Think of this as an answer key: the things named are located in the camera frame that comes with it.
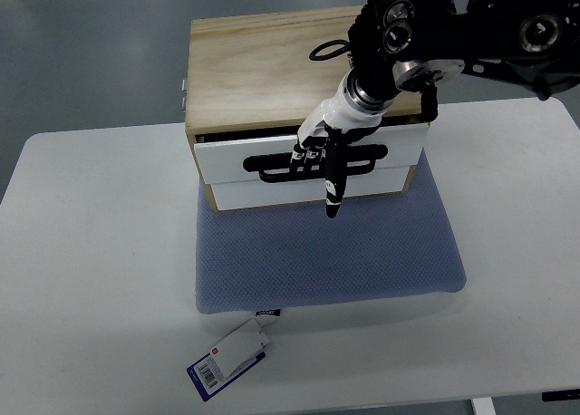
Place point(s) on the white clips behind cabinet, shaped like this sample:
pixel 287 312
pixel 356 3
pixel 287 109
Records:
pixel 184 91

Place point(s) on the wooden drawer cabinet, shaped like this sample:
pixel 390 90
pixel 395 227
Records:
pixel 251 77

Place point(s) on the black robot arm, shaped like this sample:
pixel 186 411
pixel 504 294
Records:
pixel 404 45

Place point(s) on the white table leg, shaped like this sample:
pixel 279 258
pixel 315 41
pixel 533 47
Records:
pixel 483 406

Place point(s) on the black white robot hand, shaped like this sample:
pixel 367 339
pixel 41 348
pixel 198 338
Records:
pixel 331 127

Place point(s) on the black drawer handle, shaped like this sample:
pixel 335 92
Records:
pixel 354 160

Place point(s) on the black table control panel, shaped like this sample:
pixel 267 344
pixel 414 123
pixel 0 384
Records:
pixel 563 395

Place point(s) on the blue mesh cushion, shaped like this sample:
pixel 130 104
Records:
pixel 281 257

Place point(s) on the white blue paper tag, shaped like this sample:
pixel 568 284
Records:
pixel 229 359

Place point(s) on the white drawer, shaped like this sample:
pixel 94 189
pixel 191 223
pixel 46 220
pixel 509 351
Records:
pixel 222 161

